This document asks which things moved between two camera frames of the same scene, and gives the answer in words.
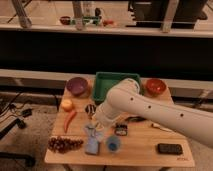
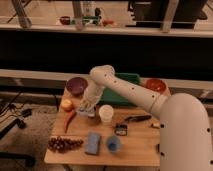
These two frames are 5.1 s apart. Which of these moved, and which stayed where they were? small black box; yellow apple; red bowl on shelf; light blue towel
Moved: light blue towel
Stayed: small black box; red bowl on shelf; yellow apple
